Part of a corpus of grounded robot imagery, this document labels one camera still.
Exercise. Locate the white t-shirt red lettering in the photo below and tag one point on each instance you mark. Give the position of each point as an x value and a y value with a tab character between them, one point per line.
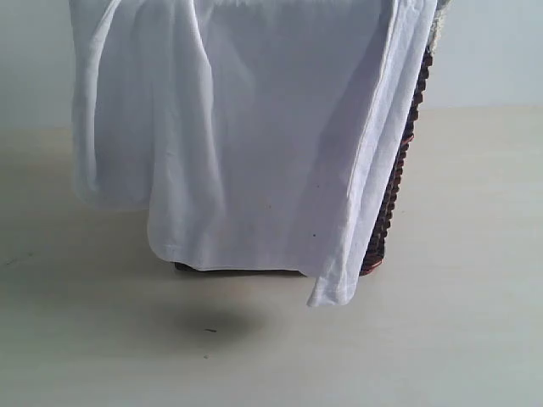
143	94

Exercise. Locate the dark brown wicker basket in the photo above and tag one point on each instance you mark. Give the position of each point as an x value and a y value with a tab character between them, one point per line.
399	186

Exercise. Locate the grey lace-trimmed basket liner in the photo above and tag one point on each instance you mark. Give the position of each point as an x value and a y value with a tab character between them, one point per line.
437	24

